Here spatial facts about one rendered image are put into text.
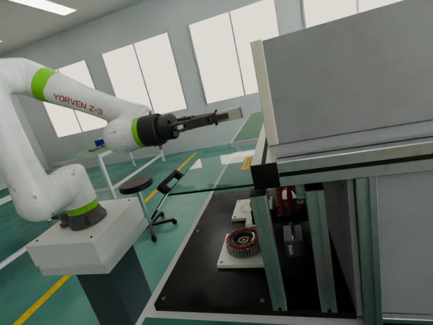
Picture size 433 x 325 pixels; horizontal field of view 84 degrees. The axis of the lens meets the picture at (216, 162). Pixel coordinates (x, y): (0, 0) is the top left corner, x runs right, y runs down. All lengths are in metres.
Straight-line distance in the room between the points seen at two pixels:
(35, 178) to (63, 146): 7.05
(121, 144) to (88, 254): 0.47
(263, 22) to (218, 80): 1.37
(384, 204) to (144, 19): 5.92
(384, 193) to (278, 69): 0.28
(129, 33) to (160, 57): 0.84
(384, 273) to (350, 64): 0.38
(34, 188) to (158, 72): 5.16
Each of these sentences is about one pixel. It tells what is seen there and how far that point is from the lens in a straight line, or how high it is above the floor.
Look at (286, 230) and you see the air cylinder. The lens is 0.76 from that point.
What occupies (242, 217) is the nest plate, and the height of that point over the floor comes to 0.78.
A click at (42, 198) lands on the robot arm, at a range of 0.97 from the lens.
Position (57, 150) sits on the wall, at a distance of 8.21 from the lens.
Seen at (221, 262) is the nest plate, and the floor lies 0.78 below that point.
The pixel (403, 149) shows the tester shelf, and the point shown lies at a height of 1.11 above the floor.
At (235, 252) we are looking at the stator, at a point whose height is 0.81.
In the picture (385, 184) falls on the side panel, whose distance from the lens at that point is 0.47.
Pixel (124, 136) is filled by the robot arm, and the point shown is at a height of 1.19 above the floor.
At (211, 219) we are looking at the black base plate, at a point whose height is 0.77.
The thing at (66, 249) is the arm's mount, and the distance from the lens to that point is 1.11.
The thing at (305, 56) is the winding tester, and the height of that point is 1.27.
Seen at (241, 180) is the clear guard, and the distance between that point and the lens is 0.50.
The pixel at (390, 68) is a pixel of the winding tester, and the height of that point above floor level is 1.22.
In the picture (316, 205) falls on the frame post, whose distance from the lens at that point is 0.48.
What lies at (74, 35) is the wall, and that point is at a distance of 7.12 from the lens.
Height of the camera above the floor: 1.25
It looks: 16 degrees down
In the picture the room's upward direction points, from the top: 14 degrees counter-clockwise
